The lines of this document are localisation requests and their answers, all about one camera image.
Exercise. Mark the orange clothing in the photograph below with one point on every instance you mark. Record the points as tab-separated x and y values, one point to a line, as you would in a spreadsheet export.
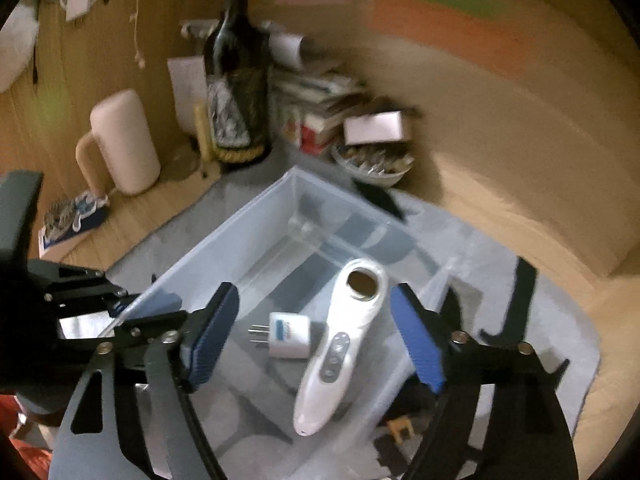
20	450

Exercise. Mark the white handheld massager device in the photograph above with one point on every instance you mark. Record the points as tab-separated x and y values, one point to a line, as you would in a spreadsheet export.
325	365

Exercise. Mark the white bowl of beads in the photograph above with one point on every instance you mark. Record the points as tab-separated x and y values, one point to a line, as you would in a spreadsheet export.
372	167

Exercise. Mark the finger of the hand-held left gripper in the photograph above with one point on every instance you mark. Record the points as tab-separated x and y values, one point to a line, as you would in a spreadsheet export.
152	306

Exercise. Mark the clear plastic storage bin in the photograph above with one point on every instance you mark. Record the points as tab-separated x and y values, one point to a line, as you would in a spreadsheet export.
250	240

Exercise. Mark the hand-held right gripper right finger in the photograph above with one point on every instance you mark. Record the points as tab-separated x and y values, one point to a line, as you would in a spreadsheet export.
415	340

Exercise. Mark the yellow tube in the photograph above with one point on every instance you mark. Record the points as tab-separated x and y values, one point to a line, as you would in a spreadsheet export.
202	130

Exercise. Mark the grey felt mat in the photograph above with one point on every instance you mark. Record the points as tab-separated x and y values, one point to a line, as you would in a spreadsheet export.
480	240

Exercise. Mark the white handwritten note sheet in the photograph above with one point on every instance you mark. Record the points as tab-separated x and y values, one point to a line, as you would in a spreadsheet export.
187	90

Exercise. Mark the blue and white sticker card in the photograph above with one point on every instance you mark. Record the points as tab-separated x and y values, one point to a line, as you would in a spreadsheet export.
75	222

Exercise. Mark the white plug adapter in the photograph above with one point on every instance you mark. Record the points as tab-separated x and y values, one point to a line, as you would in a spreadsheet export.
290	335

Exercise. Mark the pink cylindrical container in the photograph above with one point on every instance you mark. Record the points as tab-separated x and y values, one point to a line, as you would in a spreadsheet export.
125	140

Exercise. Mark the dark wine bottle elephant label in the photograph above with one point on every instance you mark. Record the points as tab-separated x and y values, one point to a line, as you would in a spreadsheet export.
235	60

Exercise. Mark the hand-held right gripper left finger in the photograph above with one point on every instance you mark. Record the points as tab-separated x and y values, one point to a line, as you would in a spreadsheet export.
212	335

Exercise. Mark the white charger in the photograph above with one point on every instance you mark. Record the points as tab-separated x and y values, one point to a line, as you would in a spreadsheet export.
78	4

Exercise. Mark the stack of books and papers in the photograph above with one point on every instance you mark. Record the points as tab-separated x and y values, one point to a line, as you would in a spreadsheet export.
310	100

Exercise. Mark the orange sticky note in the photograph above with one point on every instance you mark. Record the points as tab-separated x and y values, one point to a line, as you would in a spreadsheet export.
450	35

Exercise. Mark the small white box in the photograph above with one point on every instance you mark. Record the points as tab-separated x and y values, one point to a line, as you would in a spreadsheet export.
372	127

